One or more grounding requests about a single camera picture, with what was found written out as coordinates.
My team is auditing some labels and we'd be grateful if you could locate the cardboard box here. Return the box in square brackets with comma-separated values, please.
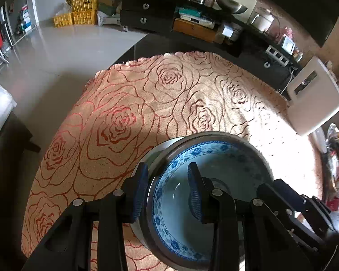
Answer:
[97, 0, 122, 16]

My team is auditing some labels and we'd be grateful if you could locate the silver media player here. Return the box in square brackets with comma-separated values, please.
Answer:
[178, 7, 216, 29]

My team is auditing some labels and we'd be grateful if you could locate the white paper bucket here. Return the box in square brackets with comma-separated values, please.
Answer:
[227, 24, 243, 41]

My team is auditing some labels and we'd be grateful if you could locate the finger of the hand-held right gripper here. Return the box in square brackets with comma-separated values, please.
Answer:
[272, 179, 336, 230]
[256, 183, 326, 255]

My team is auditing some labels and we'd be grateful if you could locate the white board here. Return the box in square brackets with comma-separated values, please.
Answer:
[214, 0, 257, 23]

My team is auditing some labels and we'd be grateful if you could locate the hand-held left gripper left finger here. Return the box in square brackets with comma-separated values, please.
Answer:
[21, 162, 150, 271]

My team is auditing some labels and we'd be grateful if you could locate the white plastic container with handle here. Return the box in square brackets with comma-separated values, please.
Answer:
[287, 56, 339, 136]

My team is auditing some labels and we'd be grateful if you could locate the small white plate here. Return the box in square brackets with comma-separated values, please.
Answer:
[310, 127, 328, 153]

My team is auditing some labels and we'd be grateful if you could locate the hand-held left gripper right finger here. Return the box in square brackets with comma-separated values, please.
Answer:
[187, 162, 308, 271]

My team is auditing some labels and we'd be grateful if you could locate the black tv cabinet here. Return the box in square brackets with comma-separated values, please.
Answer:
[120, 0, 302, 88]

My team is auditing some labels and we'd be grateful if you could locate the yellow plastic crate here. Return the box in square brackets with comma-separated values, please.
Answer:
[53, 13, 74, 28]
[71, 0, 98, 12]
[72, 10, 98, 25]

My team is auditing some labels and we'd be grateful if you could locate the rose patterned tablecloth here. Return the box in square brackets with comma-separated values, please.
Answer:
[21, 50, 328, 271]

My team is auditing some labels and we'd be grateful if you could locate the stack of boxes on shelf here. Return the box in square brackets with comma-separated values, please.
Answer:
[14, 4, 33, 34]

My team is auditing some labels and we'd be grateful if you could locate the brown wooden box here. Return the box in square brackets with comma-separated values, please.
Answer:
[173, 18, 225, 43]

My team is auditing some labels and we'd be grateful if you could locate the large stainless steel bowl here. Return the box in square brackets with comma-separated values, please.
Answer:
[130, 131, 275, 271]

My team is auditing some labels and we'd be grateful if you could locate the white plastic basket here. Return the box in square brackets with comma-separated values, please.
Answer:
[97, 13, 121, 26]

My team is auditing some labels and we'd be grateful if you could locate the black television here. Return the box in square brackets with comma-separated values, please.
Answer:
[223, 0, 339, 48]

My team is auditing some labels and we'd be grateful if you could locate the steel bowl on cabinet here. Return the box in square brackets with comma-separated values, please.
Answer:
[215, 0, 248, 14]

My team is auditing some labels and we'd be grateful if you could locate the white rice cooker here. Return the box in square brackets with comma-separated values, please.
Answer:
[250, 7, 280, 33]

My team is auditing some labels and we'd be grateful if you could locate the blue patterned ceramic bowl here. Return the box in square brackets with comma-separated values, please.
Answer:
[146, 139, 273, 264]

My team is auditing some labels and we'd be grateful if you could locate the white and brown chair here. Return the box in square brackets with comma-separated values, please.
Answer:
[0, 73, 42, 232]

